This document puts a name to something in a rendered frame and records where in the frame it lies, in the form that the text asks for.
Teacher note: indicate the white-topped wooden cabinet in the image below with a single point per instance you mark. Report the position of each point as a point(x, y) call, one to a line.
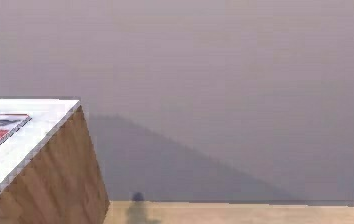
point(55, 173)

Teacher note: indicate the red and white book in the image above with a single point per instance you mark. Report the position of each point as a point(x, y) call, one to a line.
point(1, 130)

